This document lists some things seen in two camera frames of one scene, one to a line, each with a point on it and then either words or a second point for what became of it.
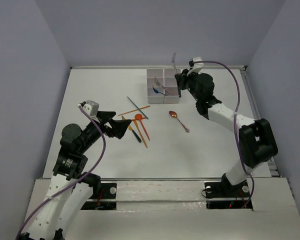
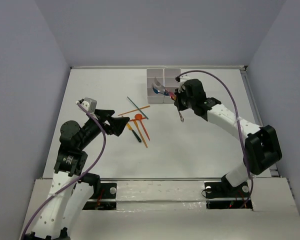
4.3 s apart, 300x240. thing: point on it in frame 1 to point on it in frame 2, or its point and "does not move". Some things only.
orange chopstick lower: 136,125 does not move
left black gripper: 106,124 does not move
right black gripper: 185,78 to 177,102
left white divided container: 153,97 does not move
